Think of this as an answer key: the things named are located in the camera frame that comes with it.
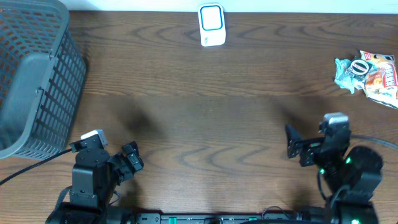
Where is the light green tissue pack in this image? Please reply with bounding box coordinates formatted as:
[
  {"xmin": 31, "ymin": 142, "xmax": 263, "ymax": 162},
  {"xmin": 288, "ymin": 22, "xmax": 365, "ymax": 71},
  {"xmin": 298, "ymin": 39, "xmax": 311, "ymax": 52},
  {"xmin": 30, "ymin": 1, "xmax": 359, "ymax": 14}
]
[{"xmin": 334, "ymin": 58, "xmax": 355, "ymax": 94}]

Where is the orange Kleenex tissue pack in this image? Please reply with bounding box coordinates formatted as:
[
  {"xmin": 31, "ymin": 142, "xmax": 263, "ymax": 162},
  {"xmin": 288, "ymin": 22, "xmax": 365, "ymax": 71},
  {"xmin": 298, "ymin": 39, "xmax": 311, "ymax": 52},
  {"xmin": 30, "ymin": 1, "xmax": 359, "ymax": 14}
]
[{"xmin": 364, "ymin": 69, "xmax": 385, "ymax": 91}]

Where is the yellow wet wipes pack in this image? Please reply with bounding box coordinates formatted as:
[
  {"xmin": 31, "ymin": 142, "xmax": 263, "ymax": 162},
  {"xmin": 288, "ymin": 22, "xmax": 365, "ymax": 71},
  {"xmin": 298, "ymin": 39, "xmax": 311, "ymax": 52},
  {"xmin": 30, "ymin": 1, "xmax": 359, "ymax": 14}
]
[{"xmin": 360, "ymin": 50, "xmax": 397, "ymax": 109}]

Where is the green Zam-Buk box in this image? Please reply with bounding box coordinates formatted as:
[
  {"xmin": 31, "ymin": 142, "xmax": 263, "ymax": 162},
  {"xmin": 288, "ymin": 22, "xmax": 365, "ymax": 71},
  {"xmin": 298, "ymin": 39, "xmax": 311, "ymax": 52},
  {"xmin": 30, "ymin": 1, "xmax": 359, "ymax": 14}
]
[{"xmin": 346, "ymin": 59, "xmax": 372, "ymax": 82}]

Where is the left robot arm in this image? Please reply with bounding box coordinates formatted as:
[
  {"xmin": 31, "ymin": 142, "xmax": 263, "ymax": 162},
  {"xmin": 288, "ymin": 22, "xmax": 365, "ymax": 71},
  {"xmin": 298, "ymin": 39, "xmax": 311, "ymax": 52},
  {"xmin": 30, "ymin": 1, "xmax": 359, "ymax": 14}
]
[{"xmin": 45, "ymin": 139, "xmax": 144, "ymax": 224}]

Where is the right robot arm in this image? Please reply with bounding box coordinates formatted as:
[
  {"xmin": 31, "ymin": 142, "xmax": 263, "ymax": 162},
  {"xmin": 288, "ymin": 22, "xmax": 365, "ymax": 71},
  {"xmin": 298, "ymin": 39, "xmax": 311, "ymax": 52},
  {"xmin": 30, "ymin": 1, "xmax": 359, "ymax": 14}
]
[{"xmin": 285, "ymin": 121, "xmax": 383, "ymax": 223}]

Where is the white barcode scanner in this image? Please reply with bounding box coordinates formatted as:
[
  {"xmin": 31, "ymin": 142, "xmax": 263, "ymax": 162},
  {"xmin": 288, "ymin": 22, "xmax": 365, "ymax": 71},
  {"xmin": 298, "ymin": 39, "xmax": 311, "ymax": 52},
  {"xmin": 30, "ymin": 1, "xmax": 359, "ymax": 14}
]
[{"xmin": 198, "ymin": 3, "xmax": 226, "ymax": 47}]

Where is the grey plastic mesh basket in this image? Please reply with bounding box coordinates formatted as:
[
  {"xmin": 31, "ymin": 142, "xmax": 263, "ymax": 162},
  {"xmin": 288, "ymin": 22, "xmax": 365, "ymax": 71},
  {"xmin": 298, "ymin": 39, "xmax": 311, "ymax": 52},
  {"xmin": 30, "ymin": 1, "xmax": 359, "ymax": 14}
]
[{"xmin": 1, "ymin": 0, "xmax": 86, "ymax": 160}]

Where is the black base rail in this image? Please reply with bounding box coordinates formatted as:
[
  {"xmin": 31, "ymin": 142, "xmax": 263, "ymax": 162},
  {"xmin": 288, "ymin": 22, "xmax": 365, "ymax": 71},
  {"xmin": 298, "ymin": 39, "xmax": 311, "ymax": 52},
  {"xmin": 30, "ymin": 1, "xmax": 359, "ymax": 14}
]
[{"xmin": 133, "ymin": 211, "xmax": 325, "ymax": 224}]

